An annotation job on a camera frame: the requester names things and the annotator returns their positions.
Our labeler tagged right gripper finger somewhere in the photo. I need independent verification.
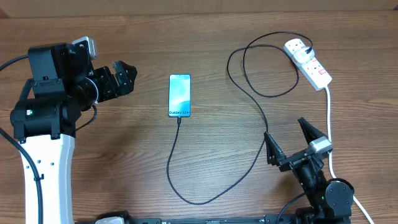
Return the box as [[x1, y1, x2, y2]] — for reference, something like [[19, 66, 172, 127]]
[[264, 131, 287, 166], [298, 117, 326, 144]]

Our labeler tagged Samsung Galaxy smartphone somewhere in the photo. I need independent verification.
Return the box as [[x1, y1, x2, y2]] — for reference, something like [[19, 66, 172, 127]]
[[168, 74, 192, 117]]

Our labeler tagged black USB charging cable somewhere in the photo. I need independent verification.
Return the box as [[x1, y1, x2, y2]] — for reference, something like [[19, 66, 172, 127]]
[[166, 31, 314, 206]]

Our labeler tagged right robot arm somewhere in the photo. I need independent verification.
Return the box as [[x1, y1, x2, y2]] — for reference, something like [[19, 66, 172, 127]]
[[264, 118, 354, 223]]

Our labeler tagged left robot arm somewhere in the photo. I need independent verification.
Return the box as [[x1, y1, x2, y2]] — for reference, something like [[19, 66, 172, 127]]
[[10, 40, 137, 223]]

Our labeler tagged white charger plug adapter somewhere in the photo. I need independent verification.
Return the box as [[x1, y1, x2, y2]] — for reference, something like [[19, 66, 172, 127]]
[[293, 48, 315, 66]]

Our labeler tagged white power strip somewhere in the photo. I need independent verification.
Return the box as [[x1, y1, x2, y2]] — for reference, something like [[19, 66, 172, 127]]
[[284, 39, 332, 91]]

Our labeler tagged white power strip cord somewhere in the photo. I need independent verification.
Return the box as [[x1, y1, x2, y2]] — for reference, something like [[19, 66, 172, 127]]
[[324, 86, 376, 224]]

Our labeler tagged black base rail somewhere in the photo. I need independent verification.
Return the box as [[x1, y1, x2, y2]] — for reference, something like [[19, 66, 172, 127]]
[[74, 210, 352, 224]]

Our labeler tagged cardboard wall panel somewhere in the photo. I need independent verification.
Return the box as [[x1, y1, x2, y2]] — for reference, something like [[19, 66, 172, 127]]
[[1, 0, 397, 19]]

